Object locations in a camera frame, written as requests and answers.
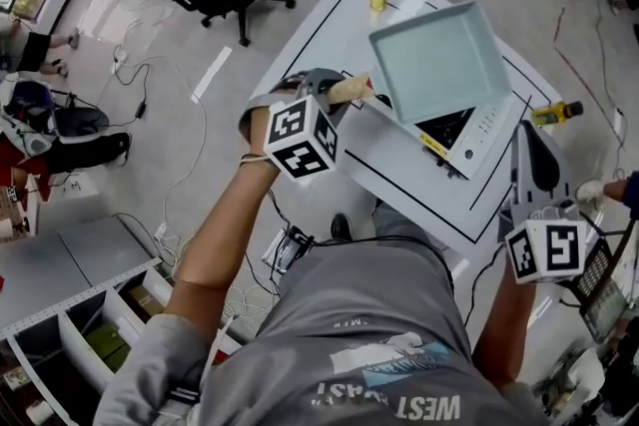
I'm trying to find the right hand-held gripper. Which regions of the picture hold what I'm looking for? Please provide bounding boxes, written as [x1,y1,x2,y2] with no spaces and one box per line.
[498,120,588,285]

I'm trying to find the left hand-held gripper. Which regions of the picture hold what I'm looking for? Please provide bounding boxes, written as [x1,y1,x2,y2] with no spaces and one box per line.
[263,68,353,180]

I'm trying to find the white induction cooktop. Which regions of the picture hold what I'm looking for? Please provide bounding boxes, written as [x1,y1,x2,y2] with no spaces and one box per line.
[373,84,530,181]

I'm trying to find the square light green pan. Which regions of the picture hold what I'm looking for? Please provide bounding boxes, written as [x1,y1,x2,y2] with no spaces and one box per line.
[328,0,514,125]

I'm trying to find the person's right forearm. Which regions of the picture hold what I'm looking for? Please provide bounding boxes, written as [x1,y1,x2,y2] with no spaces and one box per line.
[471,258,538,388]

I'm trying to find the person's left forearm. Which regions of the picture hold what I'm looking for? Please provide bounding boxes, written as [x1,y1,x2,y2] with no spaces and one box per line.
[164,104,281,330]

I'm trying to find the small yellow-label oil bottle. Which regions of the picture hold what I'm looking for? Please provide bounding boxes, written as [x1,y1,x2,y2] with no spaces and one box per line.
[529,100,584,129]

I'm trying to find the white floor strip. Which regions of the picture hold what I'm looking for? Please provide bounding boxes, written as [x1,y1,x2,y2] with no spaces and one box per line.
[190,46,234,105]

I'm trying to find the person's black shoe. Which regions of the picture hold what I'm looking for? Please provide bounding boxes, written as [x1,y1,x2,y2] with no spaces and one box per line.
[329,213,352,243]

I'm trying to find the black perforated metal chair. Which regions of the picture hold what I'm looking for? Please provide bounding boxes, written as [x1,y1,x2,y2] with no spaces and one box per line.
[558,213,639,345]

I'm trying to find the person's grey trousers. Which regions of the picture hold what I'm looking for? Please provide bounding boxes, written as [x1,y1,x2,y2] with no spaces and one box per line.
[371,202,450,260]

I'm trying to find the small black screen device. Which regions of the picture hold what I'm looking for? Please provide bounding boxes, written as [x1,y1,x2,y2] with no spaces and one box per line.
[262,226,316,273]

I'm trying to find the person's grey shirt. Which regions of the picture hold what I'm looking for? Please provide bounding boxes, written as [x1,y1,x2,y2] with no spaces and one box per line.
[94,233,550,426]

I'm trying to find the white open shelf cabinet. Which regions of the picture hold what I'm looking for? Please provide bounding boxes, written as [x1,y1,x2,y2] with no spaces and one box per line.
[0,256,176,426]

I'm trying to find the white floor cable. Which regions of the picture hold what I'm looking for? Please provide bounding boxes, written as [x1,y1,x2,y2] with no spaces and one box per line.
[162,59,209,235]

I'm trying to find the black adapter cable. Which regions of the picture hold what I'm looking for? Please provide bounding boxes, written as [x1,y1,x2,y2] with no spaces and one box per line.
[112,59,151,121]

